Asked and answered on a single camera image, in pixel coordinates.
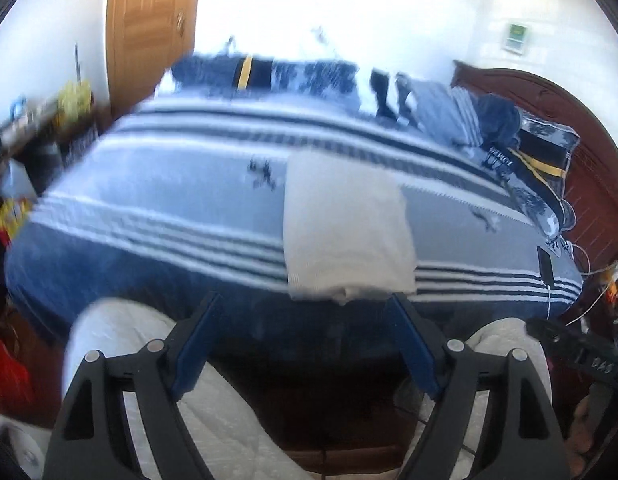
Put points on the navy yellow patterned pillow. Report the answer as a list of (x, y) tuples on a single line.
[(539, 165)]

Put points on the grey striped pillow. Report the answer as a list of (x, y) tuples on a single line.
[(439, 110)]

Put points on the dark wooden desk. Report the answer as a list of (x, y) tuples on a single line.
[(39, 155)]

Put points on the red bag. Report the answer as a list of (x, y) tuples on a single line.
[(6, 375)]

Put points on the black smartphone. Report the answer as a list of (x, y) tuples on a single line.
[(545, 266)]

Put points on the person's left leg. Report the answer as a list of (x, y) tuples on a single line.
[(119, 330)]

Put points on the wooden door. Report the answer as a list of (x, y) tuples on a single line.
[(149, 20)]

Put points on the cream knitted garment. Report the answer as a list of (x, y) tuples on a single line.
[(344, 220)]

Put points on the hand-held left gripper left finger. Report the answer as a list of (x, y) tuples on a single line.
[(196, 350)]

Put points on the yellow plastic bag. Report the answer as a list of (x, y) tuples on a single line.
[(74, 96)]

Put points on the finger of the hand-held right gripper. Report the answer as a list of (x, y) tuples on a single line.
[(569, 342)]

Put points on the blue white striped blanket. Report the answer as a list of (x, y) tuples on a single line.
[(164, 200)]

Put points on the wooden headboard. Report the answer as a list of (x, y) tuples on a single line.
[(599, 200)]

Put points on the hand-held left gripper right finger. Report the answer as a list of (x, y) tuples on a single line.
[(414, 345)]

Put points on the framed wall picture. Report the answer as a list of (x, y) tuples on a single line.
[(516, 36)]

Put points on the dark blue cloth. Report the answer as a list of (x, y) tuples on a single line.
[(499, 120)]

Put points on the black cloth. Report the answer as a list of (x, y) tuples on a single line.
[(383, 95)]

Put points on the blue patterned quilt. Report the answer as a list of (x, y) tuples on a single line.
[(289, 72)]

